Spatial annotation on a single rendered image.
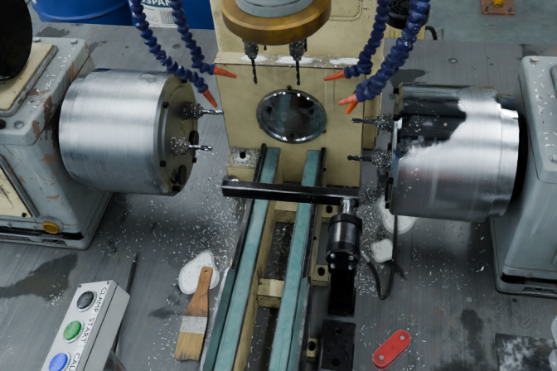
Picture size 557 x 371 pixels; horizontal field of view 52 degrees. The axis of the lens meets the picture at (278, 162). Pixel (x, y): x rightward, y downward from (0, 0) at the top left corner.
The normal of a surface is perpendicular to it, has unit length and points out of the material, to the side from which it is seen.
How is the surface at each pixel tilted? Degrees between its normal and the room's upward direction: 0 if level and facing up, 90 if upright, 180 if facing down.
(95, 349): 68
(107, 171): 81
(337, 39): 90
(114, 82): 2
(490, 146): 39
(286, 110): 90
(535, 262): 89
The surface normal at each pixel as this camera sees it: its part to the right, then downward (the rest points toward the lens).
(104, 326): 0.89, -0.18
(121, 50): -0.07, -0.68
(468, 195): -0.17, 0.61
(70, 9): 0.04, 0.73
